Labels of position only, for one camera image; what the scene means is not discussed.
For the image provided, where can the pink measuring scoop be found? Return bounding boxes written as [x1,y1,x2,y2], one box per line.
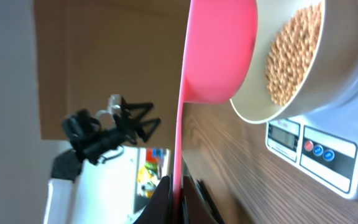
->
[173,0,258,202]

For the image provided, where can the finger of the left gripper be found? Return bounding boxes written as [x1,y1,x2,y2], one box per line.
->
[137,118,161,142]
[121,98,154,123]

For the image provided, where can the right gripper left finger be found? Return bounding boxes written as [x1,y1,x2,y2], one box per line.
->
[134,176,173,224]

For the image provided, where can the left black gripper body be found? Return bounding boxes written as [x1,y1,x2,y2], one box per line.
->
[113,105,140,146]

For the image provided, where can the white digital kitchen scale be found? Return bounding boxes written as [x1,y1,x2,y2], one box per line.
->
[264,0,358,200]

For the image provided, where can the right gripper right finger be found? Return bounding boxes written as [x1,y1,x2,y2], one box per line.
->
[180,175,219,224]

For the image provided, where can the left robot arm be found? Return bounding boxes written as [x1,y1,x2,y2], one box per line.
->
[43,95,161,223]

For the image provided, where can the white bowl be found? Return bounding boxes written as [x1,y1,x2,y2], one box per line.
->
[231,0,358,124]

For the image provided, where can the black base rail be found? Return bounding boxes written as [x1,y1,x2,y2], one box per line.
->
[181,155,226,224]

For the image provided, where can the soybeans in bowl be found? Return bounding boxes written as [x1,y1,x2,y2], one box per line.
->
[265,2,323,106]

